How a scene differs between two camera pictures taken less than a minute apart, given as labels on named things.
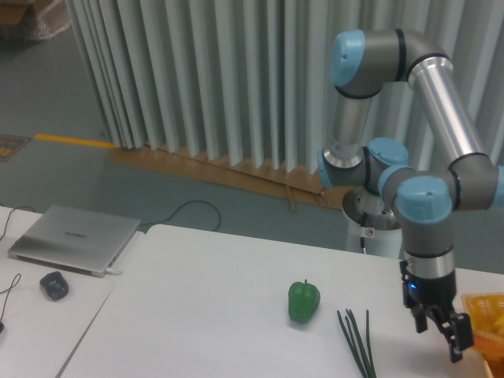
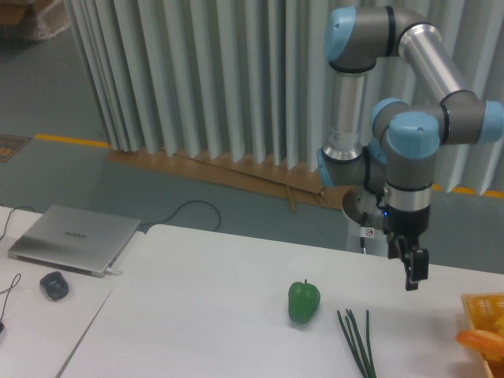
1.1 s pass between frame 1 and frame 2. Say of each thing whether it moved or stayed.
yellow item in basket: stayed
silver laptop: stayed
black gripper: moved
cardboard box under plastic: stayed
